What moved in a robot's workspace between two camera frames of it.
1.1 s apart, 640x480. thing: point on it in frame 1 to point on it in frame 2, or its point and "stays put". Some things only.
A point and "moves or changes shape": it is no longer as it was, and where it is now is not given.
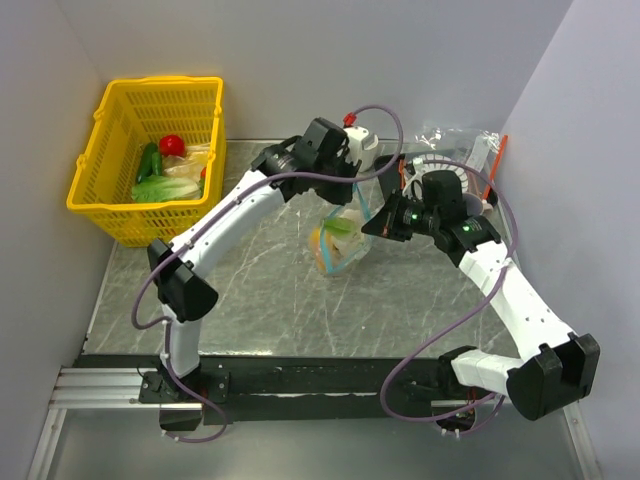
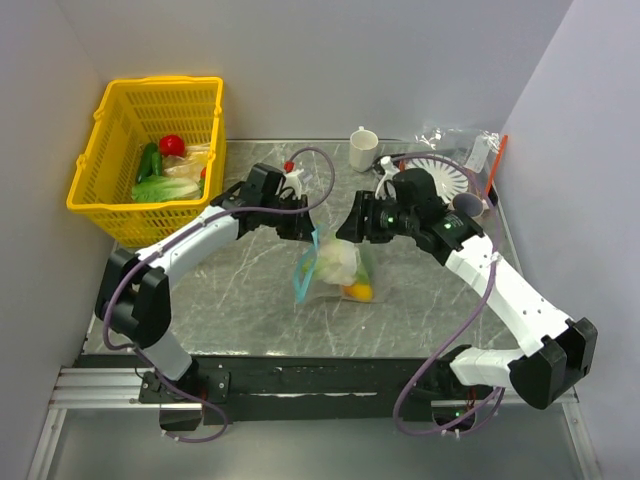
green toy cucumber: (146, 166) stays put
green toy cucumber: (156, 164) stays put
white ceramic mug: (369, 152) stays put
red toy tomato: (172, 145) stays put
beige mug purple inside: (472, 204) stays put
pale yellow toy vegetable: (189, 165) stays put
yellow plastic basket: (142, 111) stays put
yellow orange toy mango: (315, 248) to (362, 292)
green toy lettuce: (163, 188) stays put
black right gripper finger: (379, 223) to (353, 229)
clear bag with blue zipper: (338, 242) moves or changes shape
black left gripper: (340, 197) to (302, 227)
